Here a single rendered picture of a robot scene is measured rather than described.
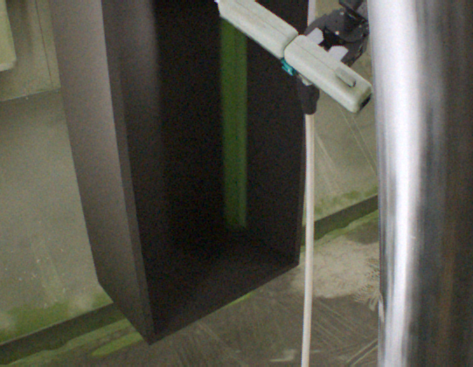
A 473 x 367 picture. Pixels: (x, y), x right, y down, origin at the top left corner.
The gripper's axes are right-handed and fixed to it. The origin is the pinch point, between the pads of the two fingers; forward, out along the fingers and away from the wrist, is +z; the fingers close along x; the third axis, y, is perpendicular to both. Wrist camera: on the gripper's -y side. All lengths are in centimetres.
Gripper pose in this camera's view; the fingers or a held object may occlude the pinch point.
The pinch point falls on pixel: (302, 70)
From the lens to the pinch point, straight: 81.7
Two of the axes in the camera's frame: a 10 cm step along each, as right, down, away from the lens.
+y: 1.5, 2.6, 9.5
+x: -7.1, -6.5, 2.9
